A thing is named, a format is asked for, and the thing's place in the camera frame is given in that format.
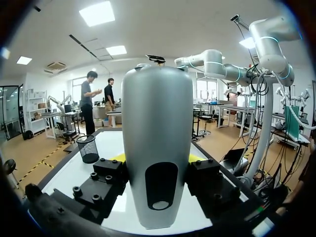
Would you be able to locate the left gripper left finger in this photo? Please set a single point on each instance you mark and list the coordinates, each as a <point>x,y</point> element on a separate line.
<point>106,172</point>

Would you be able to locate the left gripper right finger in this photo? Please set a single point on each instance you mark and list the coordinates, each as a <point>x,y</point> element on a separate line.
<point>208,180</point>

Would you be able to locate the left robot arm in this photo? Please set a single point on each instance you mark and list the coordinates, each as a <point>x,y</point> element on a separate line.
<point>271,37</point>

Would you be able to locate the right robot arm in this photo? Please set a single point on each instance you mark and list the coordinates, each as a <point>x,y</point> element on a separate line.
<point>214,65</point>

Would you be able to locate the large whiteboard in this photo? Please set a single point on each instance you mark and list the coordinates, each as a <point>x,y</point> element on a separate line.
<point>111,143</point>

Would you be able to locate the black mesh cup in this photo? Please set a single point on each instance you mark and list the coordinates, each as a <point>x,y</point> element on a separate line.
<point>87,150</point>

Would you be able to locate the person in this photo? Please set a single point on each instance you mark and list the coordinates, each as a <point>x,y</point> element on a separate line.
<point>87,103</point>
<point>108,96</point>

